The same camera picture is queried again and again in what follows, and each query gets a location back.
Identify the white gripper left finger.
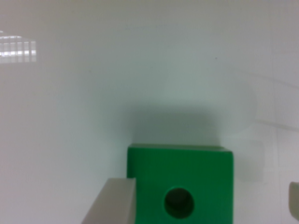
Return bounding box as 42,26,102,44
81,178,136,224

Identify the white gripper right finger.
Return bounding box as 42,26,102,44
289,182,299,220

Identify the green square block with hole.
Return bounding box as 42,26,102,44
127,144,234,224

